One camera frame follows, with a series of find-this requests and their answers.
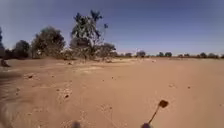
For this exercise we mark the robot's own part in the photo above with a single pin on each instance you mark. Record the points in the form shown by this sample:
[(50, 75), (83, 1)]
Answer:
[(76, 125)]

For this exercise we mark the small dark green tree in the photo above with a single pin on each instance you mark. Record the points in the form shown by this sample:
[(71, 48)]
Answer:
[(21, 49)]

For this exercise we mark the low dry bush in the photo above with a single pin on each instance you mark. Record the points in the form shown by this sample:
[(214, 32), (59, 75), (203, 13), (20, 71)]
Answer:
[(106, 50)]

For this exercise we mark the dark tree at edge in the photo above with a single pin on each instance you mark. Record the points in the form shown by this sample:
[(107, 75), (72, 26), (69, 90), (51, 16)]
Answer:
[(1, 46)]

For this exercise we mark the round bushy green tree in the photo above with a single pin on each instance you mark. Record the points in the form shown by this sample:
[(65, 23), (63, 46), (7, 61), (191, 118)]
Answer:
[(48, 43)]

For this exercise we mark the row of distant trees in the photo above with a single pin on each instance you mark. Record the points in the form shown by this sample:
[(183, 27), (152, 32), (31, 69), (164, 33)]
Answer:
[(166, 54)]

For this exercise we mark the tall thin-crowned tree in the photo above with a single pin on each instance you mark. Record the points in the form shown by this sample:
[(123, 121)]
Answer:
[(86, 31)]

